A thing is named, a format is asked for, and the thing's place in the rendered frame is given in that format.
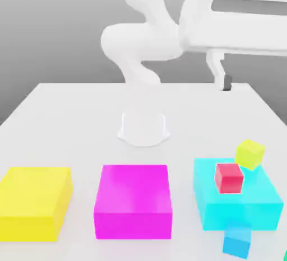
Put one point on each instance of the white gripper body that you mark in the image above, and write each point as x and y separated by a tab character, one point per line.
235	32

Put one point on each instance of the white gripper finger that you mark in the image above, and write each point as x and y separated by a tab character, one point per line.
215	63

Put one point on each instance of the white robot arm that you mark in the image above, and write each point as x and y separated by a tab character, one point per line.
143	39

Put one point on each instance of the small yellow cube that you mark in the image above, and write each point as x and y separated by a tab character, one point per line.
250	154

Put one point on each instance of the small red cube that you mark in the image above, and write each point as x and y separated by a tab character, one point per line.
228	179

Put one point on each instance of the small blue cube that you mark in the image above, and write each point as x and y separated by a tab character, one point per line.
237	243

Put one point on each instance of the small green cube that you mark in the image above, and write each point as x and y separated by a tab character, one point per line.
285	257

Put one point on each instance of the large cyan box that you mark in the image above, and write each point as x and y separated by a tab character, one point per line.
257	202

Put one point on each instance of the large magenta box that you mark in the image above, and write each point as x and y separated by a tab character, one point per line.
133	198

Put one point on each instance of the large yellow box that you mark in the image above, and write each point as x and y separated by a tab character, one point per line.
31	193

